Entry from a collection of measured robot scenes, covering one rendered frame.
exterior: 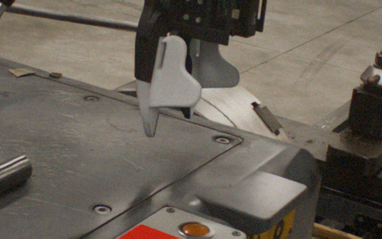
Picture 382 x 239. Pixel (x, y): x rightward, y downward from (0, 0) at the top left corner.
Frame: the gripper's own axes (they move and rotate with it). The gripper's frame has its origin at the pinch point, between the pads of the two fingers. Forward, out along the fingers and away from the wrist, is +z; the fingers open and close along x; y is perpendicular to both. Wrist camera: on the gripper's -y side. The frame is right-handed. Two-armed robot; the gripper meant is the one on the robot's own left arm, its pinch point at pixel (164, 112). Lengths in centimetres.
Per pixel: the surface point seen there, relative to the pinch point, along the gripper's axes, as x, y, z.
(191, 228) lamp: -11.8, 10.2, 3.7
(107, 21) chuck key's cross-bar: 18.1, -19.2, -1.6
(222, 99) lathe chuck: 25.5, -6.5, 6.8
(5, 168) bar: -16.2, -4.9, 2.0
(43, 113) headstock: 0.3, -14.2, 4.0
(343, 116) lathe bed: 136, -25, 43
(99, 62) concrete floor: 359, -252, 129
